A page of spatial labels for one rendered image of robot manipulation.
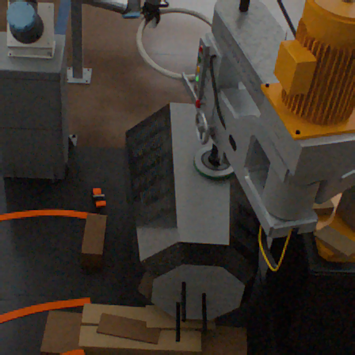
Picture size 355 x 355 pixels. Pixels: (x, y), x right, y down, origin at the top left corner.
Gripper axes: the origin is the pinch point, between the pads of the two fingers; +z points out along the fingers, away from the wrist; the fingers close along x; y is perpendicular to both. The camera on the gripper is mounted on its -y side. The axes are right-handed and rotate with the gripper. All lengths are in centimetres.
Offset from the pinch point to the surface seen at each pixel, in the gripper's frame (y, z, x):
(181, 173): 52, 1, 78
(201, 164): 43, -4, 82
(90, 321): 123, 44, 97
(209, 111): 42, -41, 75
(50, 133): 61, 70, -12
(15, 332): 150, 72, 71
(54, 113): 56, 55, -14
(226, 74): 37, -61, 73
